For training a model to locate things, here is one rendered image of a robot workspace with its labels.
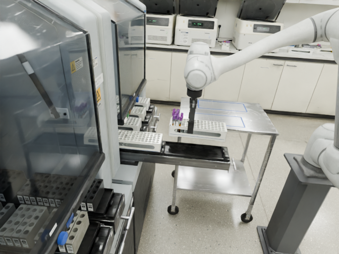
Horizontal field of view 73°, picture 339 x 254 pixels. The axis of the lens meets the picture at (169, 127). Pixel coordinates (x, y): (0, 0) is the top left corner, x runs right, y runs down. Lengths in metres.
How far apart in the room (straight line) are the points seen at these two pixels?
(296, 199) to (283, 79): 2.36
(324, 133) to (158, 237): 1.24
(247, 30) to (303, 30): 2.31
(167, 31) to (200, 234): 2.48
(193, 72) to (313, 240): 1.65
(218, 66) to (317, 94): 3.10
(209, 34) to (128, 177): 2.54
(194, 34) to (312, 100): 1.96
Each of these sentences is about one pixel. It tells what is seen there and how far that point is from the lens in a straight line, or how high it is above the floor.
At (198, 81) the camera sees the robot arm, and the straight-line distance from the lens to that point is 0.88.
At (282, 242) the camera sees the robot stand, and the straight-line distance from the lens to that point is 1.83.
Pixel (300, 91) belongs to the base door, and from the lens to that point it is 3.83.
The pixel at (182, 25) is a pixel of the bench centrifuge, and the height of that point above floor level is 1.16.
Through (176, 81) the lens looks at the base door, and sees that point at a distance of 3.46.
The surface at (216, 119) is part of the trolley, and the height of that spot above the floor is 0.82.
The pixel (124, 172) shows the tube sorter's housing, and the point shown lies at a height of 0.73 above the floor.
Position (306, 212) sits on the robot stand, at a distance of 1.65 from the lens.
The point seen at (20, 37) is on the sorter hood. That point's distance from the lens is 0.54.
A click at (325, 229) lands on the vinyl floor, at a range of 2.29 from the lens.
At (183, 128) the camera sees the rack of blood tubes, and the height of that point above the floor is 0.92.
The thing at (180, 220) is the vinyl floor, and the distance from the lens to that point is 1.92.
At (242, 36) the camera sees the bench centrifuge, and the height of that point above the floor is 1.09.
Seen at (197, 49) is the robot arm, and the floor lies 1.31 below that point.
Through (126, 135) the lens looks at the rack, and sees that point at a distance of 1.22.
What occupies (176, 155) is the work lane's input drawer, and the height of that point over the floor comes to 0.81.
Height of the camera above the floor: 1.50
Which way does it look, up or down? 30 degrees down
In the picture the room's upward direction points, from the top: 4 degrees clockwise
